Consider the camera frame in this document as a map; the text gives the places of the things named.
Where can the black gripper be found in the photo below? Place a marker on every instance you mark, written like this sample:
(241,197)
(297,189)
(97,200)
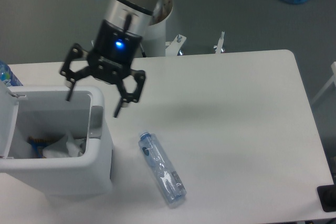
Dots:
(113,56)

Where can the white trash can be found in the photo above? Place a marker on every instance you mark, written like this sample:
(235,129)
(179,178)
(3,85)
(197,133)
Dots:
(43,112)

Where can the blue labelled bottle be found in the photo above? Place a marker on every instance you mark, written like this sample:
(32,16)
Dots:
(8,77)

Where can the black device at table edge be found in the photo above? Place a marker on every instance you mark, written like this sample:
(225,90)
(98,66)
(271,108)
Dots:
(326,195)

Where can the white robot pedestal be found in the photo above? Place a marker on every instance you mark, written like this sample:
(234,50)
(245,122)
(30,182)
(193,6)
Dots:
(154,43)

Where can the blue snack wrapper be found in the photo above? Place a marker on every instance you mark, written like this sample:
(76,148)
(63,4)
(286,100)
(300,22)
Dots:
(38,145)

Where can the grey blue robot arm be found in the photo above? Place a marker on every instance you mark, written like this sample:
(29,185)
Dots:
(75,66)

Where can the clear plastic water bottle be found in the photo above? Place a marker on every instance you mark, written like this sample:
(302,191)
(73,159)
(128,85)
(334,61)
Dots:
(164,172)

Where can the clear plastic bag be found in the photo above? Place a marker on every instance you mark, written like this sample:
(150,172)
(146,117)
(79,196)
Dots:
(67,146)

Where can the white frame at right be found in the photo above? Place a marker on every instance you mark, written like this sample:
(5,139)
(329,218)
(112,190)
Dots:
(326,89)

